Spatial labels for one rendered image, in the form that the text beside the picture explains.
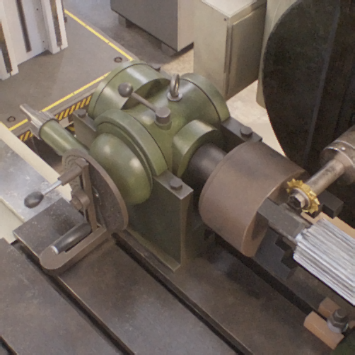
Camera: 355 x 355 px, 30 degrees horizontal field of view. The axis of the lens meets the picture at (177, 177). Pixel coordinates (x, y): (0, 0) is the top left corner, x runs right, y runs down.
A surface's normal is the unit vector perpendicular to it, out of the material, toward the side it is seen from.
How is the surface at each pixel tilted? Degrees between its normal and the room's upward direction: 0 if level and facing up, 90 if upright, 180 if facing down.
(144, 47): 0
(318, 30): 90
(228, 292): 0
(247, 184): 28
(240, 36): 90
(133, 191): 81
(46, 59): 0
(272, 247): 65
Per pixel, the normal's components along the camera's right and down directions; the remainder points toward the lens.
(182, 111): 0.29, -0.37
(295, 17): -0.72, 0.53
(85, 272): 0.00, -0.65
